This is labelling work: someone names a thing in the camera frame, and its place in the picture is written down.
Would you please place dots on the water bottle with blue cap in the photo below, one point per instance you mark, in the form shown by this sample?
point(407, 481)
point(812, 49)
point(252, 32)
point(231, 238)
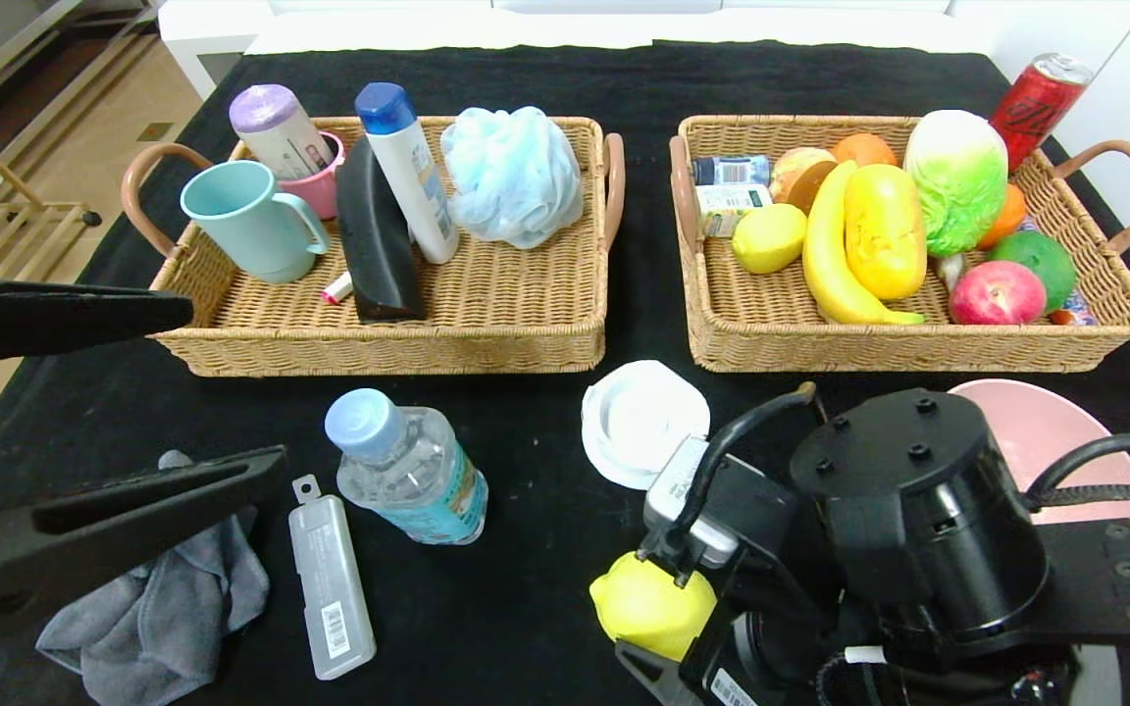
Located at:
point(408, 480)

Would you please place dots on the teal mug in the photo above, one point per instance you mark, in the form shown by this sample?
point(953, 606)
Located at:
point(241, 226)

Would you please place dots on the yellow mango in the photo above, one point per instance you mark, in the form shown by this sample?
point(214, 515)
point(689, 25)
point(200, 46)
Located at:
point(884, 235)

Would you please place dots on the small white pink tube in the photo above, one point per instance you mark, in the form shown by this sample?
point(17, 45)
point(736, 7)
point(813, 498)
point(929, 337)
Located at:
point(337, 289)

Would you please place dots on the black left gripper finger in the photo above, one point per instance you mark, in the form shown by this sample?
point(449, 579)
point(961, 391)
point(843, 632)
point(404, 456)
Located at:
point(55, 319)
point(75, 569)

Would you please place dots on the grey crumpled cloth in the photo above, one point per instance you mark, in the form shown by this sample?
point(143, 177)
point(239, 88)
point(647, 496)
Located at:
point(163, 618)

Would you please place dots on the light blue bath loofah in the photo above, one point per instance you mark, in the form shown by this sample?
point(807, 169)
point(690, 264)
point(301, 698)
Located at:
point(511, 176)

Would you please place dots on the large yellow lemon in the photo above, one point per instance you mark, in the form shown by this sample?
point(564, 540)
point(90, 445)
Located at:
point(643, 608)

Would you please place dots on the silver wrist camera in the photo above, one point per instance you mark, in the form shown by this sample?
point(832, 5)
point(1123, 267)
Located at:
point(668, 500)

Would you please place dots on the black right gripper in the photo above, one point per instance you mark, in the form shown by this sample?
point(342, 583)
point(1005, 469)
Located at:
point(722, 675)

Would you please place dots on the pink bowl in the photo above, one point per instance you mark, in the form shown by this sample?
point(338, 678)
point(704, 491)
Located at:
point(1046, 422)

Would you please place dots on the small yellow lemon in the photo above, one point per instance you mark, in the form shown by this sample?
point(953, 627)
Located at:
point(769, 238)

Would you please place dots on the black curved case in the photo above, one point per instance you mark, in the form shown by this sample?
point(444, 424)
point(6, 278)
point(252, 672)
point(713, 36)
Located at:
point(379, 255)

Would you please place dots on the red soda can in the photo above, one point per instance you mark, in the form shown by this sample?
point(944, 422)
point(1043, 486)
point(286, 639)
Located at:
point(1036, 108)

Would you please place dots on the napa cabbage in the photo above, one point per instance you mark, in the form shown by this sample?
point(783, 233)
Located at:
point(957, 176)

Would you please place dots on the red apple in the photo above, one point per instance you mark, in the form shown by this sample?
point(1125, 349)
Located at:
point(997, 294)

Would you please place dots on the pink cup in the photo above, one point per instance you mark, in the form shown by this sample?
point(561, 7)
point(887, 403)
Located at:
point(322, 191)

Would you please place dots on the colourful snack packet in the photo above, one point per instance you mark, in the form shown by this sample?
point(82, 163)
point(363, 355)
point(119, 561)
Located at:
point(1075, 316)

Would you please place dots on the orange fruit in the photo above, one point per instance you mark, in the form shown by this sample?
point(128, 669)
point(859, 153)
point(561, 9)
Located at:
point(1011, 216)
point(864, 150)

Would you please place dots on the white bottle with blue cap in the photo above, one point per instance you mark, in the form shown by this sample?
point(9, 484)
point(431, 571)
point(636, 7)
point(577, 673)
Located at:
point(418, 186)

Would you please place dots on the wooden rack on casters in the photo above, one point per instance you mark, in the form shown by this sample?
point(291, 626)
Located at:
point(35, 208)

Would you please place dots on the yellow banana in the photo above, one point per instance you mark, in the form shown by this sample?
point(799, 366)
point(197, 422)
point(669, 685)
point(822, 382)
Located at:
point(825, 265)

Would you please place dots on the low wooden shelf unit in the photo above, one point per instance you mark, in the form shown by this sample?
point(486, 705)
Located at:
point(35, 59)

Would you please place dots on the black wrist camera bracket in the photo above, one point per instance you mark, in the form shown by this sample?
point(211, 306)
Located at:
point(761, 510)

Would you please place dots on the dark table cloth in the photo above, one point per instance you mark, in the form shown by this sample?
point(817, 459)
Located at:
point(526, 588)

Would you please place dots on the white and green box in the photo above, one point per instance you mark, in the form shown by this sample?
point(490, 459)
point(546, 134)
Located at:
point(727, 206)

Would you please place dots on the green round fruit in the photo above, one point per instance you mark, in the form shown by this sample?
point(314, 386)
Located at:
point(1041, 260)

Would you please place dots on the bottle with purple cap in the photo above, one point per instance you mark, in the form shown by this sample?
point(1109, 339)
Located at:
point(276, 127)

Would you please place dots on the clear plastic toothbrush case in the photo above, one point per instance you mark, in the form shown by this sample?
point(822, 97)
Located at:
point(330, 579)

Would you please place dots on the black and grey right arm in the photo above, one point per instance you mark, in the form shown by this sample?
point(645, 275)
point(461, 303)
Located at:
point(918, 510)

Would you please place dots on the brown bread bun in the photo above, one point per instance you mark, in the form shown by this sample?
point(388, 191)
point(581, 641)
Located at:
point(796, 172)

